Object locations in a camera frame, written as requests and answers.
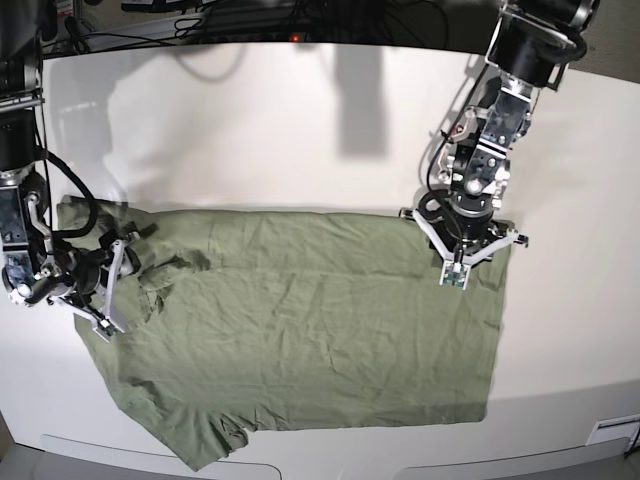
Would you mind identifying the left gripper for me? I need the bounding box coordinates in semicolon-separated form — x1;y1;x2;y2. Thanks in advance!
417;179;500;250

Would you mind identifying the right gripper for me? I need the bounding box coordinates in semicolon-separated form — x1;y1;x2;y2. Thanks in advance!
7;222;159;306

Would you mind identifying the green T-shirt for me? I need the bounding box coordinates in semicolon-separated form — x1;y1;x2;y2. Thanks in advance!
75;204;510;470

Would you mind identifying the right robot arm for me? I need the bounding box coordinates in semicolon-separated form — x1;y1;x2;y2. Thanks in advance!
1;1;140;308

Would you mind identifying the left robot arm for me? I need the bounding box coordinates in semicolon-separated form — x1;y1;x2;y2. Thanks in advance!
416;1;599;255

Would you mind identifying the black power strip red light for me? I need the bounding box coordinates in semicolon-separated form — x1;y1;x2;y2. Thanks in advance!
174;18;314;45

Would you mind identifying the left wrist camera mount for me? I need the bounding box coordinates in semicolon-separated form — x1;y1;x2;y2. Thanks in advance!
399;208;529;290

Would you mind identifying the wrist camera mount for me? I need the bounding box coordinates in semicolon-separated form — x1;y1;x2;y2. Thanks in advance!
399;208;529;290
47;239;131;342

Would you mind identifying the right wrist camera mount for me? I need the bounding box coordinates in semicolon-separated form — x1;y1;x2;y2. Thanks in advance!
47;239;131;342

